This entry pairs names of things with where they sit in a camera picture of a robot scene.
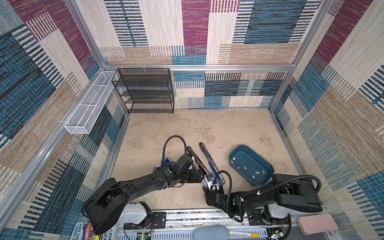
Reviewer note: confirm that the white wire mesh basket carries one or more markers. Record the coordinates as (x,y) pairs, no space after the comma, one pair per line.
(87,112)

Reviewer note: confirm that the blue and black stapler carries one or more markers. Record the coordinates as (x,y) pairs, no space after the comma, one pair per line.
(212,164)

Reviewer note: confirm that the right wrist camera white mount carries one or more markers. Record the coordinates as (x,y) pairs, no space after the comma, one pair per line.
(207,182)

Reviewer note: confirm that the yellow white marker pen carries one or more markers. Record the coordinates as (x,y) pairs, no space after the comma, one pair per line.
(251,235)

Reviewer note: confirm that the teal plastic tray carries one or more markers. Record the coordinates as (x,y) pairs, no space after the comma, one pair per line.
(246,157)

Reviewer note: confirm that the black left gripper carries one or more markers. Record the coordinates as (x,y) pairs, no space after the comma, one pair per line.
(193,179)

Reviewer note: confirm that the blue tape dispenser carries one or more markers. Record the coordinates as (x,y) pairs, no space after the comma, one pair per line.
(166,162)

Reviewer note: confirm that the black wire mesh shelf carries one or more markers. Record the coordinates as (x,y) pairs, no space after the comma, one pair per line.
(145,90)

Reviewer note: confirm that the grey-blue fabric case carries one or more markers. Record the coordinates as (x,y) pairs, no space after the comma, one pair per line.
(211,233)

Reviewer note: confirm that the colourful book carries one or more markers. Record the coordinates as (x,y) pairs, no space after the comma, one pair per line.
(85,231)

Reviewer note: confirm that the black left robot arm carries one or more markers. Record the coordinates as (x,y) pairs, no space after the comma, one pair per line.
(104,207)

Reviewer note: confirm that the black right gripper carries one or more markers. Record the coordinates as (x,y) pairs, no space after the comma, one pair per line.
(221,190)

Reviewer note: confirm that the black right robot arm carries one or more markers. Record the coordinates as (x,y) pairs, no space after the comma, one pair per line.
(280,196)

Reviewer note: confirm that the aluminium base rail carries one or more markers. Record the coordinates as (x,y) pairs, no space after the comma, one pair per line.
(180,225)

